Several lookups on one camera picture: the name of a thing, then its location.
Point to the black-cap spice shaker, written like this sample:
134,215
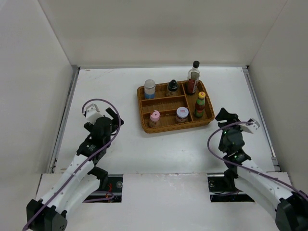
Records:
172,88

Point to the tall red-label sauce bottle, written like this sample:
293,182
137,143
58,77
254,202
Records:
193,78

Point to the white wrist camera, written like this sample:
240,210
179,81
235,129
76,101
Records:
92,113
251,126

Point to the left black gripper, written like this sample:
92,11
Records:
115,121

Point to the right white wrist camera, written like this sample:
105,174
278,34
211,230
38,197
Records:
251,126

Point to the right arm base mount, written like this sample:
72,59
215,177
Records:
222,188

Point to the silver-lid blue-label jar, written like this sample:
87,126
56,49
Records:
149,89

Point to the green-label yellow-cap sauce bottle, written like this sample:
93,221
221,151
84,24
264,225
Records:
200,105

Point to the red-white-lid spice jar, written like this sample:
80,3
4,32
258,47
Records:
182,114

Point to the pink-cap spice shaker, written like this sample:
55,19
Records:
154,119

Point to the brown wicker divided tray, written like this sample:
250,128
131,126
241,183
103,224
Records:
167,107

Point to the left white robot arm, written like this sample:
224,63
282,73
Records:
81,178

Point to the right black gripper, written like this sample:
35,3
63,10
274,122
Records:
224,114

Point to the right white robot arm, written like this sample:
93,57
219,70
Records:
287,205

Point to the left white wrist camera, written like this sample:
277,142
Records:
92,113

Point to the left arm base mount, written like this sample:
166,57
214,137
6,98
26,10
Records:
111,193

